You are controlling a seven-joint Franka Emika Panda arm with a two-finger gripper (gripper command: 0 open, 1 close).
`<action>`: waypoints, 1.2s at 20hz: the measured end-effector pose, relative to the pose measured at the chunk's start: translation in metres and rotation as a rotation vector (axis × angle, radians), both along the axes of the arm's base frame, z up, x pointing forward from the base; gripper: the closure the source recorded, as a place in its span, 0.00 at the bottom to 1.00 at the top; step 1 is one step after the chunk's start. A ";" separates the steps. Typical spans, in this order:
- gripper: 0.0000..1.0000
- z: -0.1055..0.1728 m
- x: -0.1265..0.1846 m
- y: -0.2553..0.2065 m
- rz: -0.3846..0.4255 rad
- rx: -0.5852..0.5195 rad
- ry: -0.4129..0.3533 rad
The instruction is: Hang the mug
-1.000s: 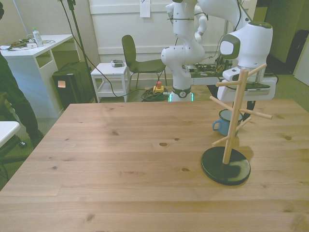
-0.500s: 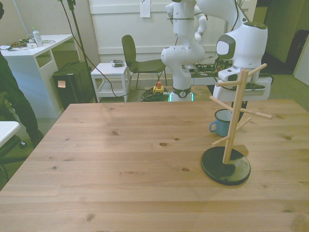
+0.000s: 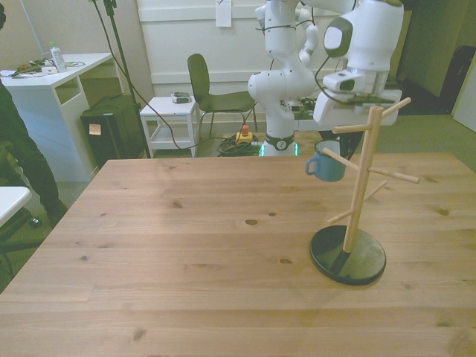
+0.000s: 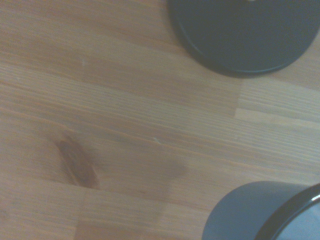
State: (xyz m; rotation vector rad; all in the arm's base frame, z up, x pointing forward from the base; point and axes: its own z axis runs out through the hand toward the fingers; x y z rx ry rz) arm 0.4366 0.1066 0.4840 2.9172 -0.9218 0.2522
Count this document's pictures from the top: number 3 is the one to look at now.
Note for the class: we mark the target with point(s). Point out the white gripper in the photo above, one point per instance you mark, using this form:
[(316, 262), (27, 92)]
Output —
[(334, 109)]

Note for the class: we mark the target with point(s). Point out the small blue enamel mug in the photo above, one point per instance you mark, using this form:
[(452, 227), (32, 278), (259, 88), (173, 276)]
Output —
[(329, 173)]

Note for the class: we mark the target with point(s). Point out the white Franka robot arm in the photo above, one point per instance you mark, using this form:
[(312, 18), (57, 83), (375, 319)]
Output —
[(282, 85)]

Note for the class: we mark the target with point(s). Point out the wooden mug tree black base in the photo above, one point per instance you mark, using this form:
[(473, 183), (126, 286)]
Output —
[(364, 260)]

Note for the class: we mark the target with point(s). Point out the yellow emergency stop button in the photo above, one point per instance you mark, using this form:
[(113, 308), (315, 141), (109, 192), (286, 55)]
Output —
[(245, 137)]

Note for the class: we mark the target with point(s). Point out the white leaning panel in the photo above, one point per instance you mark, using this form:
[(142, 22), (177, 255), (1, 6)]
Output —
[(466, 108)]

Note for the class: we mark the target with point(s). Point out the dark bag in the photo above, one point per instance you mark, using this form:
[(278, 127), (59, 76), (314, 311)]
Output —
[(459, 74)]

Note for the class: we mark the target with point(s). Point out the dark plastic chair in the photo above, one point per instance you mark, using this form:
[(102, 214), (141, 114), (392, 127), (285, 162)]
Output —
[(199, 80)]

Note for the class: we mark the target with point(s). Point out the grey device on side table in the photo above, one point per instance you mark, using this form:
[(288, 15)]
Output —
[(181, 97)]

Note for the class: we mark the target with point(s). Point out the white side table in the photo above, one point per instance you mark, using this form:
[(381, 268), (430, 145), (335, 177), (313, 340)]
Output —
[(169, 109)]

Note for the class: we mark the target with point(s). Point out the black tripod stand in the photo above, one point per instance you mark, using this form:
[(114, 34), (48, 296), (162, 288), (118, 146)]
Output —
[(122, 74)]

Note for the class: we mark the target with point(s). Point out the black computer tower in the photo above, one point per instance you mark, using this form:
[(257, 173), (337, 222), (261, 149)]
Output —
[(111, 137)]

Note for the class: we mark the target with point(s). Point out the orange sticky note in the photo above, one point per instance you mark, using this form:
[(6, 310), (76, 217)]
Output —
[(95, 129)]

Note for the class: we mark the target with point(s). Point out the clear plastic bottle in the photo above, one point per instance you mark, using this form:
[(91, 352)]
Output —
[(58, 59)]

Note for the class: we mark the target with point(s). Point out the small white box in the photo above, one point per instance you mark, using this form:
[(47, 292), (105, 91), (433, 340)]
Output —
[(48, 69)]

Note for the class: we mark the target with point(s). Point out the white desk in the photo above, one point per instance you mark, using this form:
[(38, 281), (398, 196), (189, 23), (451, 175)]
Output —
[(41, 108)]

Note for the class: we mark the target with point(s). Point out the person in dark clothes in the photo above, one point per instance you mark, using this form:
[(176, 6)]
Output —
[(18, 148)]

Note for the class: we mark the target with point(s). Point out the tool clutter on desk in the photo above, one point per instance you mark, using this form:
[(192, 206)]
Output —
[(26, 68)]

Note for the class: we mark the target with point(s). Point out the white rounded table corner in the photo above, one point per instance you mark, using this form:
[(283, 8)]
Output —
[(11, 201)]

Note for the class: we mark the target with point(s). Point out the dark wrist camera mount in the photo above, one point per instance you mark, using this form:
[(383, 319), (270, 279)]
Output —
[(372, 99)]

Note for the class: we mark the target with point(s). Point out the white paper on wall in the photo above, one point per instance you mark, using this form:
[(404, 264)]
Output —
[(223, 13)]

